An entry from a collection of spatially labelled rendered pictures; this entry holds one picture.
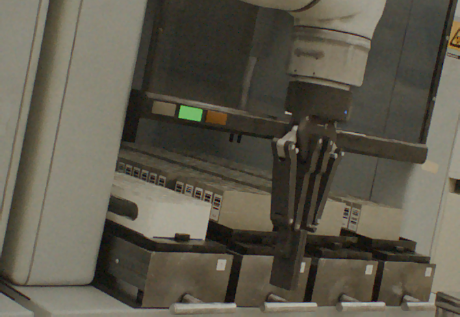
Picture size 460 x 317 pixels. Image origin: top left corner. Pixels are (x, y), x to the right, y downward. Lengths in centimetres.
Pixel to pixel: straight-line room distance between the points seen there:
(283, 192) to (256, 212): 31
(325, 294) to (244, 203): 18
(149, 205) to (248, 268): 17
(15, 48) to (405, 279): 74
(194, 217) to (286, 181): 22
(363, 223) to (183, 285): 44
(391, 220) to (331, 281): 24
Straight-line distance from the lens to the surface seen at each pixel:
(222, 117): 119
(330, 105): 97
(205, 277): 114
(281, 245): 100
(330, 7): 95
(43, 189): 108
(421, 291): 150
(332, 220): 140
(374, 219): 148
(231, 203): 124
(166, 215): 113
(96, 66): 109
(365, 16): 98
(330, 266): 131
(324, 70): 96
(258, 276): 121
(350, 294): 136
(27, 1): 104
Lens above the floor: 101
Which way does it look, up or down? 3 degrees down
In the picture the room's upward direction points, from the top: 11 degrees clockwise
